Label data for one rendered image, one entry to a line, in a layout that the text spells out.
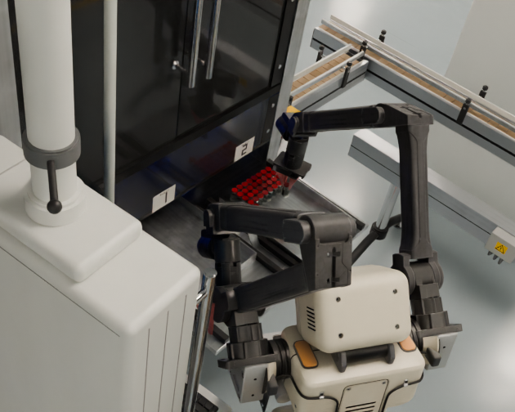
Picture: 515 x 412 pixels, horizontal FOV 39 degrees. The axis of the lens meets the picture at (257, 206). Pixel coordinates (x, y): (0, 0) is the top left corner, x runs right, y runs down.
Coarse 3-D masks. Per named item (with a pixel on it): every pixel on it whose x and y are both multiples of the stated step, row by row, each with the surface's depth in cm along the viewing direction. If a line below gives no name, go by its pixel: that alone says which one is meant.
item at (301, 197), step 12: (288, 180) 240; (300, 192) 238; (312, 192) 235; (264, 204) 231; (276, 204) 232; (288, 204) 233; (300, 204) 234; (312, 204) 235; (324, 204) 234; (348, 216) 229; (276, 240) 216; (288, 252) 215; (300, 252) 219
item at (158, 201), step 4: (168, 188) 206; (172, 188) 208; (164, 192) 205; (168, 192) 207; (172, 192) 209; (156, 196) 203; (160, 196) 205; (164, 196) 207; (168, 196) 208; (172, 196) 210; (156, 200) 205; (160, 200) 206; (164, 200) 208; (168, 200) 210; (156, 204) 206; (160, 204) 208; (164, 204) 209; (152, 208) 205; (156, 208) 207; (152, 212) 206
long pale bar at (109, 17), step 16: (112, 0) 138; (112, 16) 141; (112, 32) 143; (112, 48) 146; (112, 64) 148; (112, 80) 151; (112, 96) 154; (112, 112) 157; (112, 128) 160; (112, 144) 163; (112, 160) 166; (112, 176) 170; (112, 192) 173
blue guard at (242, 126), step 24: (240, 120) 216; (264, 120) 228; (192, 144) 203; (216, 144) 213; (240, 144) 224; (144, 168) 191; (168, 168) 201; (192, 168) 210; (216, 168) 221; (120, 192) 189; (144, 192) 198
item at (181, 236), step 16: (160, 208) 223; (176, 208) 224; (192, 208) 223; (144, 224) 218; (160, 224) 219; (176, 224) 220; (192, 224) 221; (160, 240) 214; (176, 240) 215; (192, 240) 216; (240, 240) 214; (192, 256) 212; (240, 256) 214; (256, 256) 213
